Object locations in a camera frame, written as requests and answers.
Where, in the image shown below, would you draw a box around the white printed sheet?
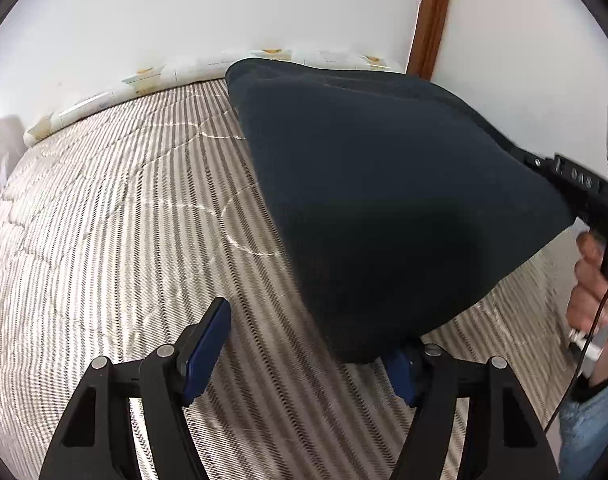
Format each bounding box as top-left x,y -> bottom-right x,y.
22,49 -> 405,148

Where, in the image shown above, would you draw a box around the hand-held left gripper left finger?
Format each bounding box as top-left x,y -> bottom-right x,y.
38,296 -> 233,480

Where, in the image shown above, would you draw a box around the brown wooden frame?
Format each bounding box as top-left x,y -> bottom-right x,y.
408,0 -> 455,81

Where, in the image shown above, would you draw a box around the black cable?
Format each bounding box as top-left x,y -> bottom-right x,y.
543,270 -> 608,433

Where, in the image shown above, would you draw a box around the black sweatshirt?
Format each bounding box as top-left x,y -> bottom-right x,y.
225,58 -> 577,366

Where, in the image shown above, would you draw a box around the striped bed cover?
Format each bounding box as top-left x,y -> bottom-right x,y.
0,77 -> 585,480

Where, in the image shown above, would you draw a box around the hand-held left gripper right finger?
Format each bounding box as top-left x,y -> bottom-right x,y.
384,337 -> 567,480

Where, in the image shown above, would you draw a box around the person's blue jeans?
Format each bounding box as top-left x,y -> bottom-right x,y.
558,366 -> 608,480

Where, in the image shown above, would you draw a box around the person's right hand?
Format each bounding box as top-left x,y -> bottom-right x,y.
566,232 -> 608,342

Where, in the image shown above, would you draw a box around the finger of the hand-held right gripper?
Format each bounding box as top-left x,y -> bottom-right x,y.
509,146 -> 556,178

